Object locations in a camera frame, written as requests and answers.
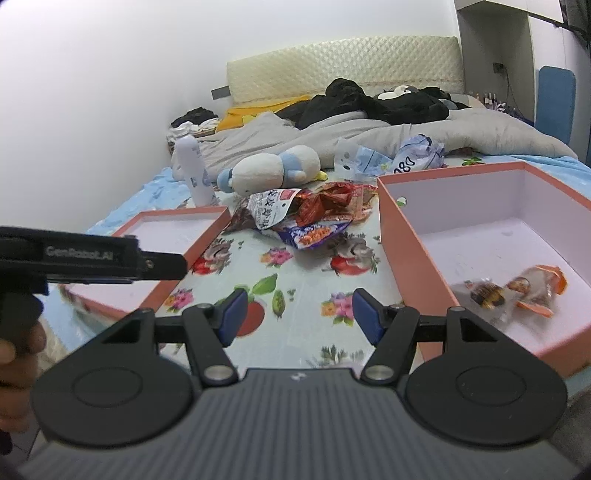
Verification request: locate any floral printed bed mat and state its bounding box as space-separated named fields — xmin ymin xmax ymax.
xmin=46 ymin=157 xmax=490 ymax=370

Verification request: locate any pile of folded clothes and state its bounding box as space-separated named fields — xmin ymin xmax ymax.
xmin=167 ymin=107 xmax=220 ymax=141

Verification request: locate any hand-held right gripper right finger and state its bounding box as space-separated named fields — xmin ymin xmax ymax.
xmin=352 ymin=288 xmax=498 ymax=384

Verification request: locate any pink box lid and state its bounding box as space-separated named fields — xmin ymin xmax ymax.
xmin=58 ymin=205 xmax=232 ymax=326

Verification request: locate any person's left hand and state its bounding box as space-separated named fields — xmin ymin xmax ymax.
xmin=0 ymin=322 xmax=49 ymax=433

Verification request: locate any clear packet with dark snack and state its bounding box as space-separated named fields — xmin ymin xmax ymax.
xmin=462 ymin=277 xmax=507 ymax=319

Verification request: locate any grey duvet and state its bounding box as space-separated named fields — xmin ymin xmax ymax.
xmin=198 ymin=108 xmax=580 ymax=172

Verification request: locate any white wall cabinet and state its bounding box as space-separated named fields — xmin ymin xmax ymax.
xmin=455 ymin=0 xmax=566 ymax=28

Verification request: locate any yellow pillow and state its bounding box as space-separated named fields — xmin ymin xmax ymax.
xmin=216 ymin=95 xmax=315 ymax=133

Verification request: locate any group of small bottles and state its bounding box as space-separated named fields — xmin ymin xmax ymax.
xmin=478 ymin=91 xmax=518 ymax=114

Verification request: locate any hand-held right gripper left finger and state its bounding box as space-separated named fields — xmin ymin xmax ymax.
xmin=100 ymin=288 xmax=250 ymax=387

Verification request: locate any cream quilted headboard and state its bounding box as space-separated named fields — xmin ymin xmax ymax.
xmin=226 ymin=36 xmax=465 ymax=109

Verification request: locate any blue and white plastic bag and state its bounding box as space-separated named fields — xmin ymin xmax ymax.
xmin=392 ymin=134 xmax=446 ymax=175

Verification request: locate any deep pink cardboard box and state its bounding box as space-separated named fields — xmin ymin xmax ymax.
xmin=376 ymin=161 xmax=591 ymax=379

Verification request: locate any white snack packet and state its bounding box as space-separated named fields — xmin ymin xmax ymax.
xmin=248 ymin=187 xmax=301 ymax=232

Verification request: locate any blue chair back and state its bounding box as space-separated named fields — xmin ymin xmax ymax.
xmin=536 ymin=65 xmax=578 ymax=160

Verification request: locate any black jacket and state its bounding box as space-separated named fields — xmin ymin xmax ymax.
xmin=277 ymin=78 xmax=451 ymax=130

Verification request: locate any white spray bottle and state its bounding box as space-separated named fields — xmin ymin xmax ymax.
xmin=172 ymin=135 xmax=215 ymax=206

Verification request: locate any black and white plush toy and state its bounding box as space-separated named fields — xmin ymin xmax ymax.
xmin=376 ymin=85 xmax=419 ymax=103

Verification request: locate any white and blue plush toy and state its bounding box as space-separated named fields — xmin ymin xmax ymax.
xmin=216 ymin=144 xmax=328 ymax=193

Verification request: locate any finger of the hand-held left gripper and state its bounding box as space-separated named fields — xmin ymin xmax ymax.
xmin=139 ymin=251 xmax=188 ymax=280

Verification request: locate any purple snack packet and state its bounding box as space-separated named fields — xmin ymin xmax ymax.
xmin=276 ymin=219 xmax=352 ymax=251

